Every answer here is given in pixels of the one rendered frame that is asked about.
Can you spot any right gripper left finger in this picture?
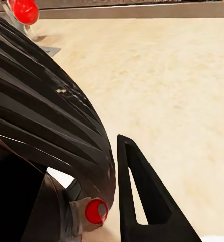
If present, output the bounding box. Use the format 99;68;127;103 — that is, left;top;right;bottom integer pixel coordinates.
0;154;48;242

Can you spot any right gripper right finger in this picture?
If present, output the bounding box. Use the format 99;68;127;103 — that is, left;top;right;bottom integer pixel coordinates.
117;135;202;242

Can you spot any electric kettle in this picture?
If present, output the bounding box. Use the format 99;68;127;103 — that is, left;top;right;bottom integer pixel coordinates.
0;17;116;242

